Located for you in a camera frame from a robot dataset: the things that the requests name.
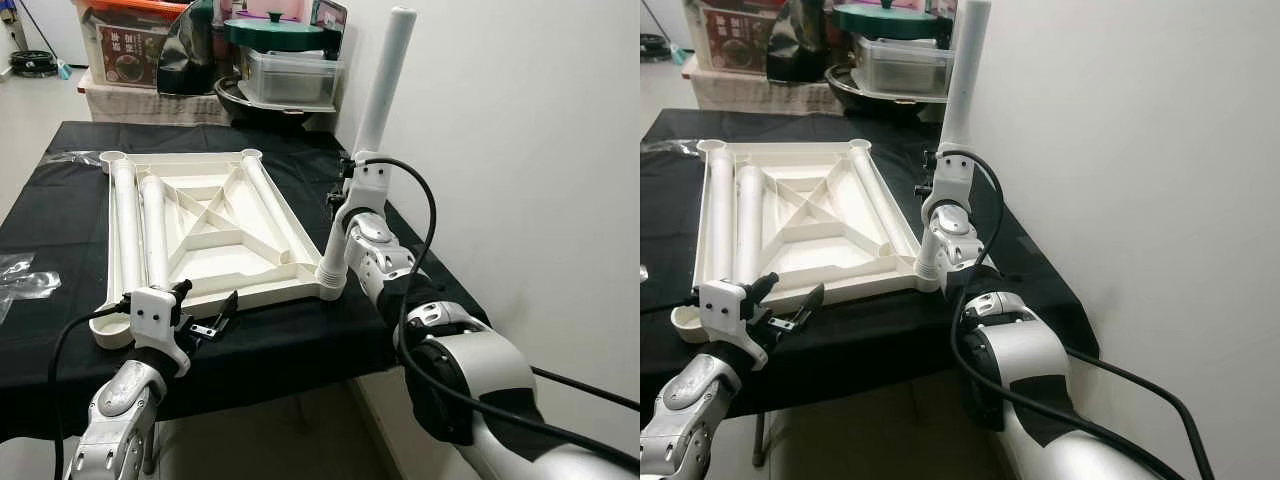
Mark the beige cloth covered table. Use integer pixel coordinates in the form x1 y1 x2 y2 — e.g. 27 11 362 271
685 55 846 114
78 75 236 126

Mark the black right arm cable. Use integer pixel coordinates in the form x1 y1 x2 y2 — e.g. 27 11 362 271
935 150 1216 480
355 155 641 476

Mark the green pot lid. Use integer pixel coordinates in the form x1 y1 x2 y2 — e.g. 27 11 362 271
223 12 331 53
833 0 941 41

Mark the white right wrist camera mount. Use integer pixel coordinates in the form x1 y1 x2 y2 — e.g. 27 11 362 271
920 150 976 236
338 150 393 236

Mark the black tablecloth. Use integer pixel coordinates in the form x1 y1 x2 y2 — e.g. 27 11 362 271
0 120 491 441
640 108 1101 416

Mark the dark picture frame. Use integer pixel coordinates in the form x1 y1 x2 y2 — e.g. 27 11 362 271
312 0 349 36

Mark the dark metal basin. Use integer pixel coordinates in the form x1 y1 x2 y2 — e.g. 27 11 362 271
213 75 336 126
825 65 946 121

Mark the clear plastic container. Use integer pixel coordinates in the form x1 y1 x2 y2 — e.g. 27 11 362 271
852 37 951 101
240 47 346 109

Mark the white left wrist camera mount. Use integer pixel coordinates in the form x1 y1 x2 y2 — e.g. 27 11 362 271
128 285 193 376
697 280 766 366

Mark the orange lid storage box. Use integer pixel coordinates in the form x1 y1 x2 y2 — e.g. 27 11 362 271
75 0 186 89
683 0 791 73

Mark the broom with dark handle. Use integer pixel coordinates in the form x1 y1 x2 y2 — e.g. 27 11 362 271
20 0 71 81

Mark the white plastic children table top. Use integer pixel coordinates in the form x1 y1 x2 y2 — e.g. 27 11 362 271
672 138 941 344
88 148 346 351

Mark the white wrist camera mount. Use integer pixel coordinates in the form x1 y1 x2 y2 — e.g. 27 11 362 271
920 150 976 236
697 280 766 366
338 150 393 236
128 285 193 376

